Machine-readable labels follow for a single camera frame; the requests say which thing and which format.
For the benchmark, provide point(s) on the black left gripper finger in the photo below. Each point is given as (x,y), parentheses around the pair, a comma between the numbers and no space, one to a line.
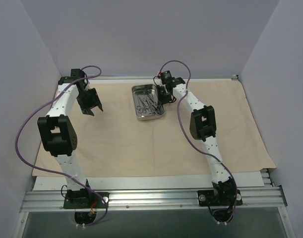
(87,111)
(96,100)

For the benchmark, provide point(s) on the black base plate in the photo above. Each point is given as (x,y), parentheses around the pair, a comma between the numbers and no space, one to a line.
(82,199)
(212,197)

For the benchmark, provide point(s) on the steel surgical scissors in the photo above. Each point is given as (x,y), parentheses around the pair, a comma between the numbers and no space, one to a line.
(143,106)

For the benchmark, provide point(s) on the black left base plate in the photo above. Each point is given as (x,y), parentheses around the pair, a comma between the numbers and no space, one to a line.
(82,199)

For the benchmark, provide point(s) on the steel instrument tray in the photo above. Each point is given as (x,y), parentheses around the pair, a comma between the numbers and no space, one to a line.
(142,90)

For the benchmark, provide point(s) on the aluminium front rail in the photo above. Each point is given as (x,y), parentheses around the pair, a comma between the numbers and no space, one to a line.
(163,199)

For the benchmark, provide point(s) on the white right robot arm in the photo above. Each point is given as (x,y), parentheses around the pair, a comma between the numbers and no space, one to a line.
(202,127)

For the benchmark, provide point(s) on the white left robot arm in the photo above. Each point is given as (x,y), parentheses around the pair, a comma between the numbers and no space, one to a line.
(57,132)

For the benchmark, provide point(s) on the steel surgical forceps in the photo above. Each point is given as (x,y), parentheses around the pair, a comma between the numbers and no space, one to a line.
(152,105)

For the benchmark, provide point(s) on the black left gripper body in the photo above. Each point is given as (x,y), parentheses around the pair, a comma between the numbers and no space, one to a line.
(90,103)

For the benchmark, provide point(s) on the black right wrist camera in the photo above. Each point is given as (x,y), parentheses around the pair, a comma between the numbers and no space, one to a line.
(165,76)

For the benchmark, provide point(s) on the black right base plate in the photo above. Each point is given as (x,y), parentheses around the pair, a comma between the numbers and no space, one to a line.
(212,197)

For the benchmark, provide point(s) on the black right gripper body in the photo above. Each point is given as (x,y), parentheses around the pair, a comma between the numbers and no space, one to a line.
(163,96)

